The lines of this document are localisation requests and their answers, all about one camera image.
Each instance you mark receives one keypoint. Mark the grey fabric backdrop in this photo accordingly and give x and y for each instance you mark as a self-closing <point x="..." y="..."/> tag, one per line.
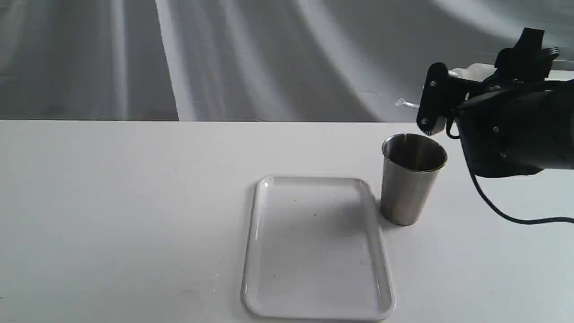
<point x="250" y="60"/>

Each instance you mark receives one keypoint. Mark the clear plastic tray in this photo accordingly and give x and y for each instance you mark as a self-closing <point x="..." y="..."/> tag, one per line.
<point x="315" y="251"/>

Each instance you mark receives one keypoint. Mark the stainless steel cup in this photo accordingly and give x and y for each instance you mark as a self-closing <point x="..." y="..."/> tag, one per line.
<point x="410" y="167"/>

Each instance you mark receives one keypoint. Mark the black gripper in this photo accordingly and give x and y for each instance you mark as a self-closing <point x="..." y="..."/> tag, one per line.
<point x="519" y="131"/>

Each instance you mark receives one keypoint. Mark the translucent squeeze bottle amber liquid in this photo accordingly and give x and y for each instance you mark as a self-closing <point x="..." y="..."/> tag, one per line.
<point x="476" y="72"/>

